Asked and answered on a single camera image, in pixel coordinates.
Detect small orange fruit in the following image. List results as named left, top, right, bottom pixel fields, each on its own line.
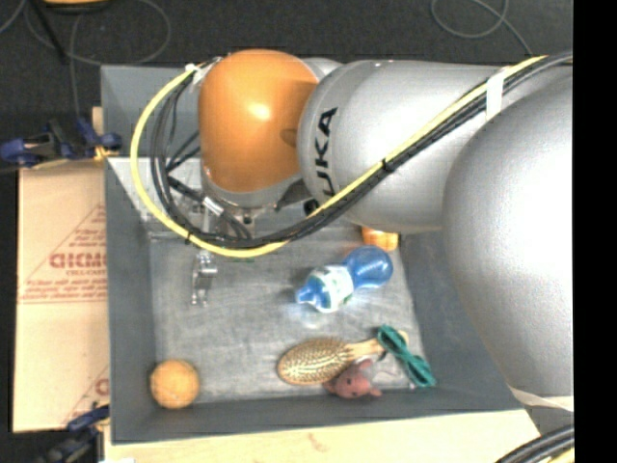
left=361, top=226, right=401, bottom=253

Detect blue and white bottle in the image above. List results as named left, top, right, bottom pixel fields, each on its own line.
left=294, top=244, right=395, bottom=314

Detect grey metal bin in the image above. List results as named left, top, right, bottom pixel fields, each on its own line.
left=99, top=64, right=526, bottom=444

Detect wooden hairbrush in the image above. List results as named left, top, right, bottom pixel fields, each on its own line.
left=276, top=336, right=388, bottom=388

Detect pink toy animal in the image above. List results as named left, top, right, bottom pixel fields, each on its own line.
left=321, top=359, right=384, bottom=400

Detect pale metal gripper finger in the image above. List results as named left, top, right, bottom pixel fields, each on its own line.
left=201, top=252, right=219, bottom=308
left=191, top=254, right=203, bottom=308

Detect brown cardboard board red print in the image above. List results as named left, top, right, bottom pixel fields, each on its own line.
left=12, top=160, right=112, bottom=433

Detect green sunglasses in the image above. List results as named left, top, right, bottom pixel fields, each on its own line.
left=375, top=324, right=438, bottom=390

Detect orange textured ball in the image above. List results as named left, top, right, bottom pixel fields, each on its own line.
left=148, top=359, right=201, bottom=411

